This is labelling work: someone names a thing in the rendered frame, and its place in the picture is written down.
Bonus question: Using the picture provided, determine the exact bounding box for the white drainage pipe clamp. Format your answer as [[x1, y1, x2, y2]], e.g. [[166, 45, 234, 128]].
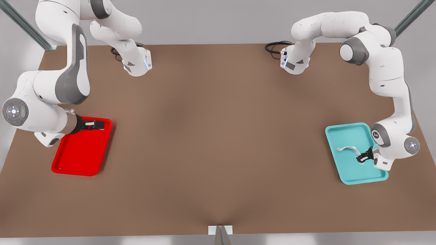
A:
[[337, 146, 365, 165]]

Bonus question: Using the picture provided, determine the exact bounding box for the teal plastic tray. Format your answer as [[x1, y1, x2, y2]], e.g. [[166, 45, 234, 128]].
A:
[[325, 122, 389, 185]]

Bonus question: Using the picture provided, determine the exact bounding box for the red plastic tray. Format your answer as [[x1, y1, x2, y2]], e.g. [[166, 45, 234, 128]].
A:
[[51, 117, 113, 177]]

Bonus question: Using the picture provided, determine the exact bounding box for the black cable loop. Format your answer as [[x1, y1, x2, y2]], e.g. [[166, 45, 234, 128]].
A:
[[111, 43, 144, 62], [265, 41, 295, 55]]

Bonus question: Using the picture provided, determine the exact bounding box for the silver frame post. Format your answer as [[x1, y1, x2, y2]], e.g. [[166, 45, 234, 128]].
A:
[[394, 0, 436, 37], [208, 225, 233, 245], [0, 0, 58, 51]]

